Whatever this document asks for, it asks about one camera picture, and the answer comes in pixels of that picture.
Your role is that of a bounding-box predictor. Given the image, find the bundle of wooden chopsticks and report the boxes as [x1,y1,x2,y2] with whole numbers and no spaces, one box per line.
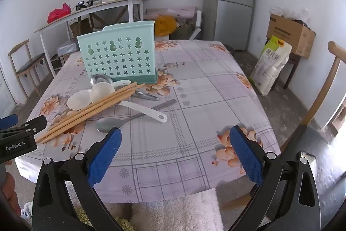
[35,82,146,144]

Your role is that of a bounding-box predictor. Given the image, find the olive green bag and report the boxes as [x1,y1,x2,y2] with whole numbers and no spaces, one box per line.
[177,24,195,40]

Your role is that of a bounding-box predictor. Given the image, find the white desk with wooden top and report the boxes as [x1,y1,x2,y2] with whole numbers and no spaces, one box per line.
[34,0,145,78]

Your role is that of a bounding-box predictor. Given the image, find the silver refrigerator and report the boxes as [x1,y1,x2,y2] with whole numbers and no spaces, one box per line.
[203,0,256,51]

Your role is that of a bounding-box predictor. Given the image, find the wooden chair with dark seat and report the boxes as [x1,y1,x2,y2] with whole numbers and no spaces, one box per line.
[8,39,52,98]

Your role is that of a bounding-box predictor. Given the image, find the red plastic bag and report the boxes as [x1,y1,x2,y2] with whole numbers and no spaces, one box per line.
[48,3,71,24]

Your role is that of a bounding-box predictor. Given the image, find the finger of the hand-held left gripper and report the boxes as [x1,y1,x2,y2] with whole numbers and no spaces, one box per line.
[0,114,19,129]
[0,115,47,141]

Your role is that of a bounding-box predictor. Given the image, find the metal spoon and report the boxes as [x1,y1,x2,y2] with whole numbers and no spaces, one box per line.
[96,99,177,133]
[90,73,160,102]

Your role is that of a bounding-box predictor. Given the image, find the white board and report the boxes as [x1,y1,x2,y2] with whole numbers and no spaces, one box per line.
[189,10,203,41]

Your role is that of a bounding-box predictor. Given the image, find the pink flat box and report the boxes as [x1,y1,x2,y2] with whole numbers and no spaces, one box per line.
[144,6,198,21]

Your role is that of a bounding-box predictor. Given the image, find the white and green rice bag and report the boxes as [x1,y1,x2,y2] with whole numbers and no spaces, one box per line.
[250,36,293,96]

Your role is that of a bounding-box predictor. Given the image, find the yellow plastic bag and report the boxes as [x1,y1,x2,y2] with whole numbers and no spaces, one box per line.
[154,16,178,37]

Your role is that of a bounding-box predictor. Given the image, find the teal plastic utensil holder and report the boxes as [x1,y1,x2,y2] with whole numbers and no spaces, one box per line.
[76,20,158,84]

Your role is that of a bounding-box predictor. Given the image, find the large cardboard box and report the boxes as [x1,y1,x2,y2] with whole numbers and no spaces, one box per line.
[266,13,316,59]

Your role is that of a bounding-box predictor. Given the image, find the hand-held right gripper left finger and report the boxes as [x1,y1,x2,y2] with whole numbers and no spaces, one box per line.
[32,127,123,231]

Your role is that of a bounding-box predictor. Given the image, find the white plastic spoon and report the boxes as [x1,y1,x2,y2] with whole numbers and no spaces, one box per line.
[67,90,168,123]
[90,79,132,105]

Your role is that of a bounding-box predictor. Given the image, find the dark wooden stool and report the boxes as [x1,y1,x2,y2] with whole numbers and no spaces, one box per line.
[283,53,301,90]

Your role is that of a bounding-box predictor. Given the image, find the plastic-wrapped package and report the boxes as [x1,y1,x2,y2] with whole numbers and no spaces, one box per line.
[57,42,80,55]

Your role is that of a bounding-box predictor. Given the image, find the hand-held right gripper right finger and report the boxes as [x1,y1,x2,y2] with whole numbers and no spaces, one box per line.
[228,125,321,231]

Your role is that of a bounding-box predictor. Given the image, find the brown cardboard box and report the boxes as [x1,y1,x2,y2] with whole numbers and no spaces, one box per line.
[51,53,70,71]

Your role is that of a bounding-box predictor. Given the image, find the white fleece garment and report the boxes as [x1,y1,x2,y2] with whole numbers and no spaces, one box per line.
[107,187,225,231]

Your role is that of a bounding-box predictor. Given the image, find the floral plaid tablecloth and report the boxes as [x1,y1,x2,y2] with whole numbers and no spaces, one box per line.
[15,40,282,203]

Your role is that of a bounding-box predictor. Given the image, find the wooden chair with curved back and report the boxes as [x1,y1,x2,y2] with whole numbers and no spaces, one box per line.
[280,41,346,153]

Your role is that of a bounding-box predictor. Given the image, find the person's left hand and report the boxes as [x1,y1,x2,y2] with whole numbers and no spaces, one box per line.
[3,163,21,216]

